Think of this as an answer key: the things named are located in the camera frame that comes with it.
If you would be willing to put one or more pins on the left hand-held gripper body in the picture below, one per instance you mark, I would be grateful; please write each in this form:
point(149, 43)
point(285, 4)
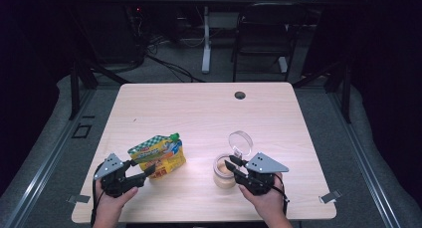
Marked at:
point(114, 183)

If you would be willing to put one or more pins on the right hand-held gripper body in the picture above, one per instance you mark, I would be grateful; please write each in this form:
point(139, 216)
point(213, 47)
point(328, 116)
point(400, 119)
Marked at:
point(262, 180)

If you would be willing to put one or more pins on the yellow seasoning pouch green cap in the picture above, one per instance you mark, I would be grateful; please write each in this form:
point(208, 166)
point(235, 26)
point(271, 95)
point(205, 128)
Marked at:
point(162, 153)

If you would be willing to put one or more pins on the person's left hand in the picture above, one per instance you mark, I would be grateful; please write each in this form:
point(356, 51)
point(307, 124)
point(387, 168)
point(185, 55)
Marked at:
point(109, 206)

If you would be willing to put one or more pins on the person's right hand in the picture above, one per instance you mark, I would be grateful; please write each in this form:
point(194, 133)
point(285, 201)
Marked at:
point(270, 204)

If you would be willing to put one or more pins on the grey tape strip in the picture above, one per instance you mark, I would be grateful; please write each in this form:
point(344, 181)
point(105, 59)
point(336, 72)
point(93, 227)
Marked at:
point(330, 196)
point(79, 198)

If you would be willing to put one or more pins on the black metal stand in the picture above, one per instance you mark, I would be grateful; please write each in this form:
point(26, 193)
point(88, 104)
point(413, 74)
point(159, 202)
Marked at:
point(345, 92)
point(76, 88)

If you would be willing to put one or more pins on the short white desk foot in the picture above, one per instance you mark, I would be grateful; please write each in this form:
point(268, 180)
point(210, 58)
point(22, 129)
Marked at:
point(283, 64)

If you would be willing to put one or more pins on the white desk leg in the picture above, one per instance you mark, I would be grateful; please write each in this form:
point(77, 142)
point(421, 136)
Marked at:
point(206, 39)

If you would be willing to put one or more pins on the black folding chair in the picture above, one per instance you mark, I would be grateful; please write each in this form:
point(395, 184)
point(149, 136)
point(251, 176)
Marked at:
point(265, 32)

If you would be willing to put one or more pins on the aluminium floor rail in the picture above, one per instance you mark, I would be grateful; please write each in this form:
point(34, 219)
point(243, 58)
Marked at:
point(365, 161)
point(43, 168)

